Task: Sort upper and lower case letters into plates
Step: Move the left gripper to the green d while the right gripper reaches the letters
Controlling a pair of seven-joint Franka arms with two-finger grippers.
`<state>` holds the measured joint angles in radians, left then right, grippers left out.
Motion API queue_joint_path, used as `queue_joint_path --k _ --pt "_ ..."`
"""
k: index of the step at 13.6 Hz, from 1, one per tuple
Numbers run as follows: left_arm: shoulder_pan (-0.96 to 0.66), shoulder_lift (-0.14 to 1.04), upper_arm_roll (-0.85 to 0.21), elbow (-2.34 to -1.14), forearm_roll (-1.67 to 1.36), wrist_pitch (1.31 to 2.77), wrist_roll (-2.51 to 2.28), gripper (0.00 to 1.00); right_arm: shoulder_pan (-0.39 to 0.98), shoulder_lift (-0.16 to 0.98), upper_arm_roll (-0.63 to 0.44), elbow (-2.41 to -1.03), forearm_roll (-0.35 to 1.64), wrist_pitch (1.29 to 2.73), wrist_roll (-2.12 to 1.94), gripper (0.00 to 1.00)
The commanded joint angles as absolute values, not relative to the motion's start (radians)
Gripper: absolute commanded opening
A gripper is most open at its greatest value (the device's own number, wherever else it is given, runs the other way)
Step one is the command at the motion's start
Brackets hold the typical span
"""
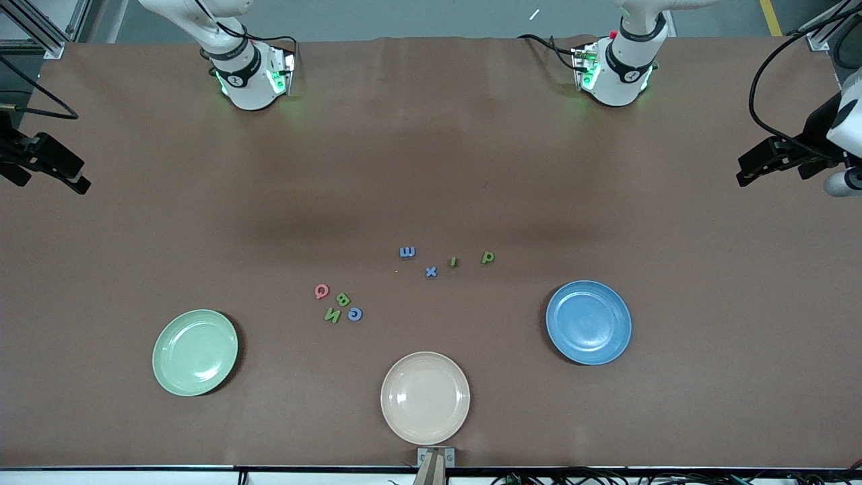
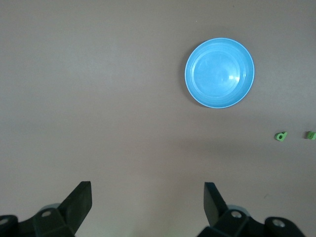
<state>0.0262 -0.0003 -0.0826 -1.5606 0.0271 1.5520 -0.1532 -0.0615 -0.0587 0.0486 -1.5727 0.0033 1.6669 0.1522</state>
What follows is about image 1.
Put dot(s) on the green round plate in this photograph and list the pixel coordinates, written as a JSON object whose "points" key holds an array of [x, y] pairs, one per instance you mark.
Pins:
{"points": [[195, 352]]}

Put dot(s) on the brown table cover mat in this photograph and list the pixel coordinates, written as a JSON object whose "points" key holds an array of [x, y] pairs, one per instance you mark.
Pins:
{"points": [[431, 168]]}

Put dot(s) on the green lowercase letter p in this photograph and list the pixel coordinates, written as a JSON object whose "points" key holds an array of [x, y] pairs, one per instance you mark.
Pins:
{"points": [[492, 256]]}

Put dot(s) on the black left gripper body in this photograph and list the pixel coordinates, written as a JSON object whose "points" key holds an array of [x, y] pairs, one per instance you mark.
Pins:
{"points": [[815, 129]]}

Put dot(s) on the red letter Q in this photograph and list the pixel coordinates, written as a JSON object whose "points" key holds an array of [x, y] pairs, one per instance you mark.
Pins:
{"points": [[317, 291]]}

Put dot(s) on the blue letter C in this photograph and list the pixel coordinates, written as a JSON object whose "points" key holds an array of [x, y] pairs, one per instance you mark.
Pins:
{"points": [[355, 309]]}

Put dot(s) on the blue letter m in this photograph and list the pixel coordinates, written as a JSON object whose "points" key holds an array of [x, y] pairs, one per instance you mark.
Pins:
{"points": [[407, 252]]}

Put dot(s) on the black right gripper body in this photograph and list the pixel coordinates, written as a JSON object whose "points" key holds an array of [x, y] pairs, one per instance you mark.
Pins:
{"points": [[7, 149]]}

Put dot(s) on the white table edge rail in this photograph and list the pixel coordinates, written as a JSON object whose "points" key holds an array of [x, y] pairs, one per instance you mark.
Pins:
{"points": [[101, 478]]}

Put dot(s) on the beige round plate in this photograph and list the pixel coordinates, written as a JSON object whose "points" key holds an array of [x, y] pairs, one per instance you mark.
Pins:
{"points": [[425, 397]]}

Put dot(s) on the grey metal edge bracket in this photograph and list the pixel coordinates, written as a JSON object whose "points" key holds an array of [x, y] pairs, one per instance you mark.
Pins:
{"points": [[420, 453]]}

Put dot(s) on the yellow floor tape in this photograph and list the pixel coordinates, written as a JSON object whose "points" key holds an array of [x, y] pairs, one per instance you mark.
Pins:
{"points": [[771, 18]]}

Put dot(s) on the aluminium frame profile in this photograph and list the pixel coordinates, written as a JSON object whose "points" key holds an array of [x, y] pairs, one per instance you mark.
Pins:
{"points": [[47, 42], [818, 39]]}

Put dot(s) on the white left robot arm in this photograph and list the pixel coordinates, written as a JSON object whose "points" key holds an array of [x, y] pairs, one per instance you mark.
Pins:
{"points": [[623, 81]]}

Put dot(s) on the green letter B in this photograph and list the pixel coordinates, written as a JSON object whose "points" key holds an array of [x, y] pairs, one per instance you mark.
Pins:
{"points": [[343, 299]]}

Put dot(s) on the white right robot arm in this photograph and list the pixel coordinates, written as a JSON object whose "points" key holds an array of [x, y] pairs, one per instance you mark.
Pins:
{"points": [[246, 87]]}

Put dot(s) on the blue round plate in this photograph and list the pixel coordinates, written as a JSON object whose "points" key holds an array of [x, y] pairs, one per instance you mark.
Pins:
{"points": [[588, 322]]}

